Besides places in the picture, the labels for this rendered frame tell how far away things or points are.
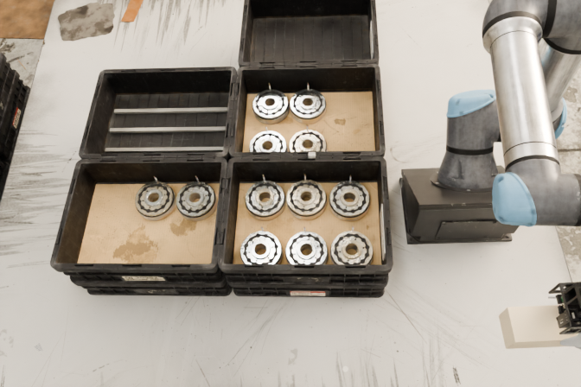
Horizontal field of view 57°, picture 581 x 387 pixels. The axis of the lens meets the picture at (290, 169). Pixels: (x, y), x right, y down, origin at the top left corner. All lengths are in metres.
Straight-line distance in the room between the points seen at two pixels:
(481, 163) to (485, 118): 0.11
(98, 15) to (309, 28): 0.82
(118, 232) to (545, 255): 1.13
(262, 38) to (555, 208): 1.17
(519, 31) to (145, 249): 0.99
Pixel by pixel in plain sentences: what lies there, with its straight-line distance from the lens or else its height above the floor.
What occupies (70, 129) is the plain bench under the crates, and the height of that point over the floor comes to 0.70.
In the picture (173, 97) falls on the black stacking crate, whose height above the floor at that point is 0.83.
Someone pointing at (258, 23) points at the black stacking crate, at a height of 0.83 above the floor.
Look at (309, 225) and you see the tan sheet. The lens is 1.38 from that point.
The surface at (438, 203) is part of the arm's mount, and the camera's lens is 1.31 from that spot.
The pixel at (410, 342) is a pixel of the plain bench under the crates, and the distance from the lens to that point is 1.44.
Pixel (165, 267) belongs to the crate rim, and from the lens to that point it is 1.29.
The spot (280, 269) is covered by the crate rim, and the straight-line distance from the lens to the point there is 1.23.
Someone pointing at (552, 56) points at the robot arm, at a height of 1.26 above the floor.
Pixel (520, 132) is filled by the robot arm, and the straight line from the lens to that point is 0.86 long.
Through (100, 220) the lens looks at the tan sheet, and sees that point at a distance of 1.51.
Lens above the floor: 2.09
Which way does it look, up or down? 60 degrees down
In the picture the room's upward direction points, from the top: 8 degrees counter-clockwise
